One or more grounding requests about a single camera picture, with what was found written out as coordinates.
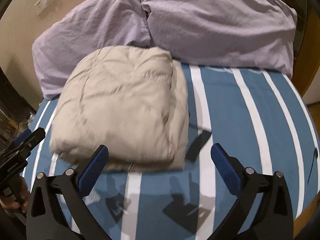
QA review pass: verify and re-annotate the beige puffer jacket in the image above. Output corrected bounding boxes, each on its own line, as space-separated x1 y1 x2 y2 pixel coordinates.
50 46 189 172

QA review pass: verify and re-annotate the person's left hand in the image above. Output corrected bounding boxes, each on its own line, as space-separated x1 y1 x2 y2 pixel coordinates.
0 175 31 214

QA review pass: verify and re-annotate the dark bedside furniture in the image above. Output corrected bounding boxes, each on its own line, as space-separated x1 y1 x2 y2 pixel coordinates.
0 69 36 152

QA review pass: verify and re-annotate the blue white striped bedsheet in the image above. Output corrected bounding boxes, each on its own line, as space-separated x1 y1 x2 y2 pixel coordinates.
22 63 319 239

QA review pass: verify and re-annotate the lavender duvet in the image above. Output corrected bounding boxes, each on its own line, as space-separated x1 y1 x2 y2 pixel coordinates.
32 0 297 99

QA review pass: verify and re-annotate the white wall switch plate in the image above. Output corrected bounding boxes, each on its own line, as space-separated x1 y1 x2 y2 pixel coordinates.
34 0 55 15

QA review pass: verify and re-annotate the wooden door frame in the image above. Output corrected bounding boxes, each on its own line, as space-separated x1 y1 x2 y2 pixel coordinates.
282 0 319 96

